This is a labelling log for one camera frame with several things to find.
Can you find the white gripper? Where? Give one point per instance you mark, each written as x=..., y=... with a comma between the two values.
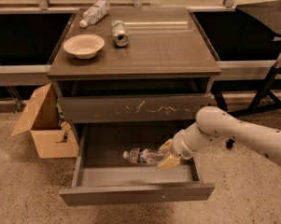
x=178, y=147

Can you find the clear plastic water bottle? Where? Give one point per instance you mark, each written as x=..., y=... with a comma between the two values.
x=143, y=156

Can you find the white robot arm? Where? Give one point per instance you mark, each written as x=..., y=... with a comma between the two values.
x=213, y=125

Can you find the scratched grey upper drawer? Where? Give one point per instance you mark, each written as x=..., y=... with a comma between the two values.
x=132, y=108

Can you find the open grey middle drawer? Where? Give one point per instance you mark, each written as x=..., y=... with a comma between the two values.
x=103, y=176

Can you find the grey drawer cabinet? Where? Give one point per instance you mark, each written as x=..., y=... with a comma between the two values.
x=166, y=54

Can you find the white labelled plastic bottle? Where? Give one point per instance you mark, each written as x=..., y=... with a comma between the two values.
x=95, y=13

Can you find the items inside cardboard box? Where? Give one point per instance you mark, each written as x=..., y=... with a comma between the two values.
x=62, y=122

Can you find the black chair base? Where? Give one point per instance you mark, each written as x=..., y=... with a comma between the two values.
x=263, y=91

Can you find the open cardboard box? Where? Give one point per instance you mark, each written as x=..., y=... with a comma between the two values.
x=41, y=118

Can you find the green white soda can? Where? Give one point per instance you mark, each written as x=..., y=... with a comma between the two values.
x=119, y=33

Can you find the beige paper bowl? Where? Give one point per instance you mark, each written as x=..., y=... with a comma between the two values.
x=84, y=46

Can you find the black chair seat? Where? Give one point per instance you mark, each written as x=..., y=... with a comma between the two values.
x=267, y=13

